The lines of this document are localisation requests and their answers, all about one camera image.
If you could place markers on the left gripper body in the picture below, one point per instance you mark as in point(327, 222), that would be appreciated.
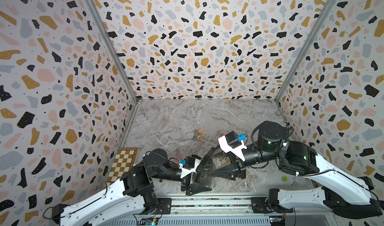
point(185, 184)

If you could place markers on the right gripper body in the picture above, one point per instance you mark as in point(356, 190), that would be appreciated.
point(236, 160)

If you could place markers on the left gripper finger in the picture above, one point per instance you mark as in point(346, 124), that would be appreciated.
point(200, 176)
point(194, 189)

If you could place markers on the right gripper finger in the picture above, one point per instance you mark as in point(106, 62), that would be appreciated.
point(221, 158)
point(227, 172)

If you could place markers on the black spray nozzle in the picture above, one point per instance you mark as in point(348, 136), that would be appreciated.
point(207, 161)

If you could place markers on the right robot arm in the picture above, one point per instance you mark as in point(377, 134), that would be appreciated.
point(338, 192)

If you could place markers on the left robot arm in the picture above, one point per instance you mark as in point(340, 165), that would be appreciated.
point(133, 193)

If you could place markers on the orange grey spray nozzle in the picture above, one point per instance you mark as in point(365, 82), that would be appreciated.
point(198, 135)

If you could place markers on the wooden chessboard box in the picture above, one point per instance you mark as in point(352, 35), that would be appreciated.
point(125, 159)

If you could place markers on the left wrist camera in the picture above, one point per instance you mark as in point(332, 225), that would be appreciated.
point(189, 165)

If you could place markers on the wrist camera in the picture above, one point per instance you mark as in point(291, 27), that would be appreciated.
point(189, 165)
point(233, 143)

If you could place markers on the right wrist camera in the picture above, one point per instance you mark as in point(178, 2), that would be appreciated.
point(233, 143)

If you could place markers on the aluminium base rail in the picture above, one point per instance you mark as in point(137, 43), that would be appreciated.
point(216, 210)

